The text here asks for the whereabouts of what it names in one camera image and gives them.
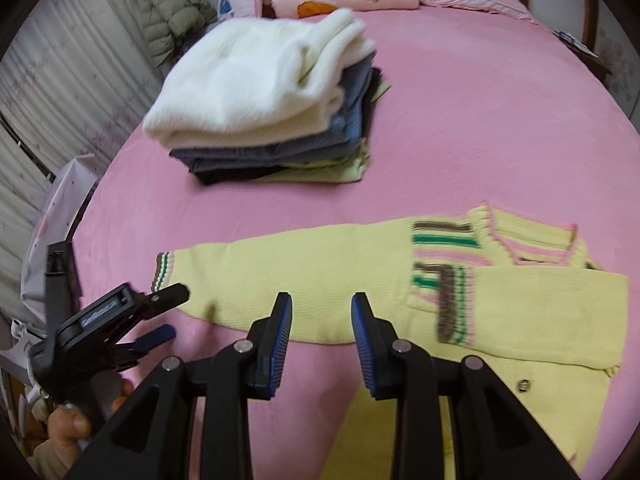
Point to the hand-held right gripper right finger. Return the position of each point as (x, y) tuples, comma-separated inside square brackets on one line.
[(364, 345)]

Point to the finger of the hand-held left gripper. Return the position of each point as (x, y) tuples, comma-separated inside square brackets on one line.
[(157, 335), (167, 297)]

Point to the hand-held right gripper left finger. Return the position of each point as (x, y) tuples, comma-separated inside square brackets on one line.
[(277, 345)]

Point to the yellow striped knit sweater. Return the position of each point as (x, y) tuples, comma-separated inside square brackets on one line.
[(350, 270)]

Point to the person's left hand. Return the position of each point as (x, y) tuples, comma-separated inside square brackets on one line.
[(67, 425)]

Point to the light green folded garment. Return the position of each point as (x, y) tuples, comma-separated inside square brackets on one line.
[(320, 170)]

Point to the grey-blue folded garment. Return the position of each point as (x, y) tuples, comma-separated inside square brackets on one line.
[(305, 142)]

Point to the white fluffy sweater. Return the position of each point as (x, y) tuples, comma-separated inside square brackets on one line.
[(240, 80)]

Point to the pink bed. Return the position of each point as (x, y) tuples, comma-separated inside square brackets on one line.
[(475, 135)]

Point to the white curtain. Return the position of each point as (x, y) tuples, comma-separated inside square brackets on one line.
[(65, 75)]

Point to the wooden nightstand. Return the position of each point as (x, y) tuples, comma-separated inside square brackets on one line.
[(597, 62)]

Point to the papers on nightstand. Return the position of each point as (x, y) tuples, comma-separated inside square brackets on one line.
[(572, 40)]

